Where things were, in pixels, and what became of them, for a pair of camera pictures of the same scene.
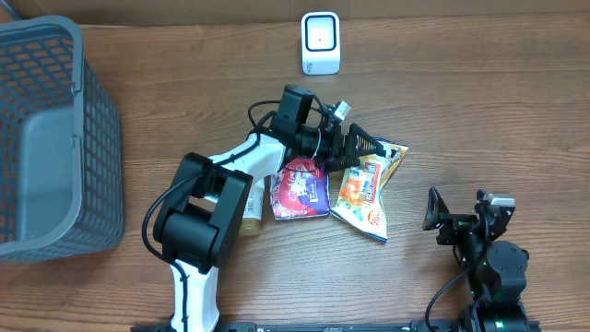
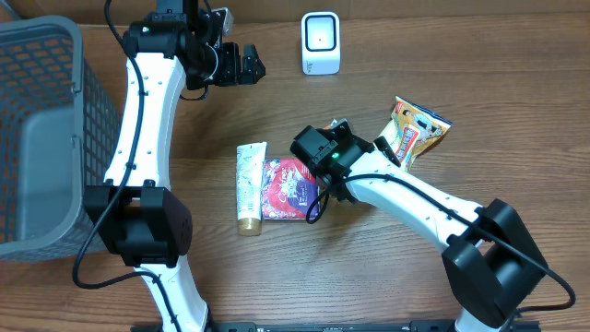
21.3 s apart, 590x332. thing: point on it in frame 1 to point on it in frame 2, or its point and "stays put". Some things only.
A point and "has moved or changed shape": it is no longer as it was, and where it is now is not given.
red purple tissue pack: (300, 189) has moved or changed shape
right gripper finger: (481, 206) to (383, 146)
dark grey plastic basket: (62, 178) stays put
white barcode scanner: (320, 42) stays put
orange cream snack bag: (360, 200) to (412, 130)
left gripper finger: (342, 162) to (253, 66)
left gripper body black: (320, 145) to (228, 65)
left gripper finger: (358, 143) to (250, 75)
